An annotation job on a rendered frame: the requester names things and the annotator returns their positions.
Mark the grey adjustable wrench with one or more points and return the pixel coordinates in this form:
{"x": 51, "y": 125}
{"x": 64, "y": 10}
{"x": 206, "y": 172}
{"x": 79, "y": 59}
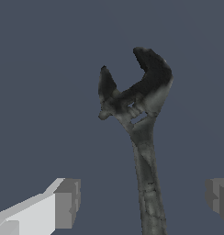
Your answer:
{"x": 146, "y": 153}

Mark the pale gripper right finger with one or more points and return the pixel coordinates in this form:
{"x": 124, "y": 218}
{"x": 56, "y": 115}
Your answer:
{"x": 220, "y": 197}

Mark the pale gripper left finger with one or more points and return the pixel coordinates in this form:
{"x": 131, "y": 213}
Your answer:
{"x": 40, "y": 211}

